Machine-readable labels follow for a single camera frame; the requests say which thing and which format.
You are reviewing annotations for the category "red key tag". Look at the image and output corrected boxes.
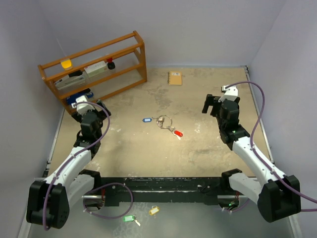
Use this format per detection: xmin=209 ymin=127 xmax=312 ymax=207
xmin=173 ymin=130 xmax=183 ymax=137

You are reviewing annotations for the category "large metal keyring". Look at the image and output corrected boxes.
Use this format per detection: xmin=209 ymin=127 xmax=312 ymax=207
xmin=158 ymin=115 xmax=173 ymax=129

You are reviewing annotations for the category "bunch of metal keys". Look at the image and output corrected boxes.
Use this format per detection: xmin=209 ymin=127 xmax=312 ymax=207
xmin=156 ymin=117 xmax=164 ymax=128

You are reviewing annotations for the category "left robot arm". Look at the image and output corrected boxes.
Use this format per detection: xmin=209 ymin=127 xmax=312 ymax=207
xmin=26 ymin=96 xmax=111 ymax=231

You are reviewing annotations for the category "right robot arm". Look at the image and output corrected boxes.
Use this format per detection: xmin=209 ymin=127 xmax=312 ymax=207
xmin=202 ymin=94 xmax=301 ymax=223

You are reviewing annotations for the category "blue stapler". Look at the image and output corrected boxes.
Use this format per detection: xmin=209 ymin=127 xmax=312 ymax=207
xmin=66 ymin=88 xmax=94 ymax=105

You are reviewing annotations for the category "white stapler on shelf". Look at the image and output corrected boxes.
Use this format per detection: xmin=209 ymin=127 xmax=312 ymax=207
xmin=54 ymin=70 xmax=88 ymax=90

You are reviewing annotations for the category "white box on shelf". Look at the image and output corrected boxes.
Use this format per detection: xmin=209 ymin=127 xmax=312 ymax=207
xmin=84 ymin=61 xmax=107 ymax=77

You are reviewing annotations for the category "yellow lidded container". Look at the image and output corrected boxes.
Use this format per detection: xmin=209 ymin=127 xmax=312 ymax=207
xmin=60 ymin=59 xmax=73 ymax=71

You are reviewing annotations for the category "brown spiral notebook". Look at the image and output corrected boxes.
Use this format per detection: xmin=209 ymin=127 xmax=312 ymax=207
xmin=168 ymin=71 xmax=182 ymax=86

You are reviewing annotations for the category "wooden shelf rack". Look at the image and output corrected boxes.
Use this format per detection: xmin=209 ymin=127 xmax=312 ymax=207
xmin=38 ymin=31 xmax=147 ymax=115

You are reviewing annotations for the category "green key tag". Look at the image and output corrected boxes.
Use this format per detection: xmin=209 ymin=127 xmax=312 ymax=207
xmin=123 ymin=215 xmax=141 ymax=227

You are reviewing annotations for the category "yellow key tag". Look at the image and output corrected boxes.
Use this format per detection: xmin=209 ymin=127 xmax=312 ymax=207
xmin=149 ymin=206 xmax=160 ymax=216

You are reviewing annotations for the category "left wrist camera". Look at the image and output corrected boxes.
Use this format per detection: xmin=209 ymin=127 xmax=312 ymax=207
xmin=71 ymin=101 xmax=94 ymax=115

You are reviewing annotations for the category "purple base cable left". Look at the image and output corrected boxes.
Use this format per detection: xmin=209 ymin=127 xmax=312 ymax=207
xmin=83 ymin=182 xmax=134 ymax=220

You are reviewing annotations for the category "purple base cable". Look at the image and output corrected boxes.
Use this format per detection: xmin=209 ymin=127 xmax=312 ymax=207
xmin=83 ymin=182 xmax=134 ymax=220
xmin=221 ymin=195 xmax=251 ymax=214

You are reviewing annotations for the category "black base frame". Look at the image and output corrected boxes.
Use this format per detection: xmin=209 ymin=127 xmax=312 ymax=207
xmin=80 ymin=170 xmax=242 ymax=207

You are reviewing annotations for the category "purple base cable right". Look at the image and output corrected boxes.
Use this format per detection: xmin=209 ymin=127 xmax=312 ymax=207
xmin=221 ymin=195 xmax=251 ymax=214

